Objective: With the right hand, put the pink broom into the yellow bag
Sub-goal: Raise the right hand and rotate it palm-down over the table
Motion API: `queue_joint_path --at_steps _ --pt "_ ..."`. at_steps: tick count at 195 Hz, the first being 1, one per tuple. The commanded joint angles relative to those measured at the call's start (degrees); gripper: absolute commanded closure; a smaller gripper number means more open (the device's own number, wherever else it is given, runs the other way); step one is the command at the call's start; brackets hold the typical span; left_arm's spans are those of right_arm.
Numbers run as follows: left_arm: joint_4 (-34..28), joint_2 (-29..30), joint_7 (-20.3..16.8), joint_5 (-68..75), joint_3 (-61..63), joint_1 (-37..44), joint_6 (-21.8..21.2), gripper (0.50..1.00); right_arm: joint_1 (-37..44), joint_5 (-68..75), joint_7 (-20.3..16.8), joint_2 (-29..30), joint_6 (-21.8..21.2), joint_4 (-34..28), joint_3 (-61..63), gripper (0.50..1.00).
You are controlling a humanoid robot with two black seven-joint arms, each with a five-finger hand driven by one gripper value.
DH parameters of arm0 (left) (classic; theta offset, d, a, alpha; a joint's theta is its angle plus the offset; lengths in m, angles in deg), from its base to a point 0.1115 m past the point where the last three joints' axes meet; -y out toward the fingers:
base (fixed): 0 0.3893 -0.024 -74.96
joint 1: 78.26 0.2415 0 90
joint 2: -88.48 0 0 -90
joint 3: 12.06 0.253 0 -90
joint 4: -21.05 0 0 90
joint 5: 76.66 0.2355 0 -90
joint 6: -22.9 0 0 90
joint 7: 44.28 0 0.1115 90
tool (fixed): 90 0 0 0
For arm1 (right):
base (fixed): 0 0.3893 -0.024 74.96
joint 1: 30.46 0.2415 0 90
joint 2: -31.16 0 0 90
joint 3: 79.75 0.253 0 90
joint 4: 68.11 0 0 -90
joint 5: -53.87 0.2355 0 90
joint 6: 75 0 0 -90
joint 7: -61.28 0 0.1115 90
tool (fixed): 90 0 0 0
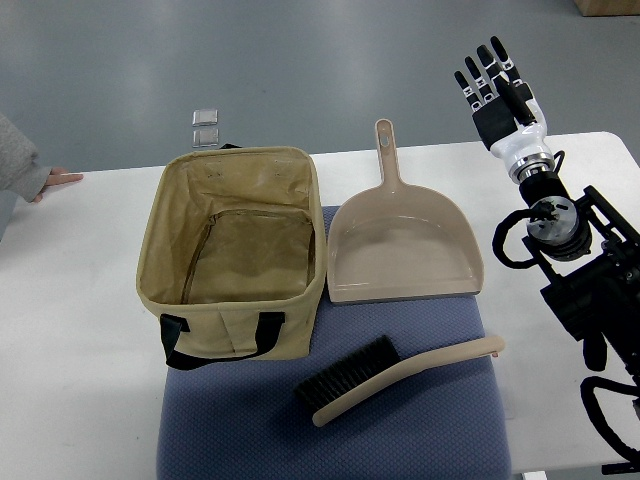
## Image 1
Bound person's bare hand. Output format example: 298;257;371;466
32;167;84;203

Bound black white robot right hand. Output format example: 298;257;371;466
454;36;556;184

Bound beige brush with black bristles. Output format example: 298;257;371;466
294;335;505;427

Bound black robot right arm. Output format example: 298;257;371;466
492;152;639;475

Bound grey sleeved forearm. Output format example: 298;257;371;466
1;115;51;202

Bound cardboard box corner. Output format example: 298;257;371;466
574;0;640;17

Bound lower clear floor plate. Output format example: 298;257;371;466
192;127;219;148

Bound clear floor plate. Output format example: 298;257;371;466
192;127;219;148
192;108;218;127

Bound upper clear floor plate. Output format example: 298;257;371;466
192;108;218;127

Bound beige plastic dustpan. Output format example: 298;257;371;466
326;119;484;303

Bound blue-grey textured mat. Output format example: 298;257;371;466
155;205;513;480

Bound black cable loop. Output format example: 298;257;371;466
492;208;544;269

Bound yellow fabric bag black handles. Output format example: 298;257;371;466
136;147;327;370

